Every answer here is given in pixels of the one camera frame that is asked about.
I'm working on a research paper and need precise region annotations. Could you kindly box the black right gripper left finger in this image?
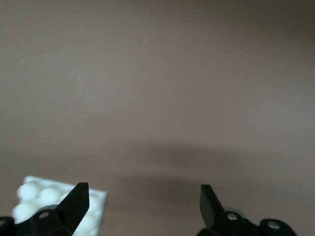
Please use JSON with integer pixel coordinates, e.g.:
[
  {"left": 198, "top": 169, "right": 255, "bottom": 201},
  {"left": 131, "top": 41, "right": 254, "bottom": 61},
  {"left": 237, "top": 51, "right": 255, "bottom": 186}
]
[{"left": 0, "top": 182, "right": 90, "bottom": 236}]

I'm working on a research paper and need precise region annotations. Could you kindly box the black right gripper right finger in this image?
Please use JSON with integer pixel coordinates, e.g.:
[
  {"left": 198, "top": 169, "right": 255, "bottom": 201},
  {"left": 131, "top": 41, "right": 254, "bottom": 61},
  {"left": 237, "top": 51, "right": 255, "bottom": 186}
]
[{"left": 196, "top": 184, "right": 298, "bottom": 236}]

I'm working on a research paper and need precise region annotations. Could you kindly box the white studded base plate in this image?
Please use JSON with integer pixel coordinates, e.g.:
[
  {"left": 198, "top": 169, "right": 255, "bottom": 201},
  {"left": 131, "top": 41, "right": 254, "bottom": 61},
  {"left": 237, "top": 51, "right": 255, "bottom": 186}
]
[{"left": 11, "top": 175, "right": 108, "bottom": 236}]

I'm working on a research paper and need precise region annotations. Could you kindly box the brown table cover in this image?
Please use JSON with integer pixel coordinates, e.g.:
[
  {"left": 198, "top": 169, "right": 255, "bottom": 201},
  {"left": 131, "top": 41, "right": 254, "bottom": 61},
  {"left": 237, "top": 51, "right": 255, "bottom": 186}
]
[{"left": 0, "top": 0, "right": 315, "bottom": 236}]

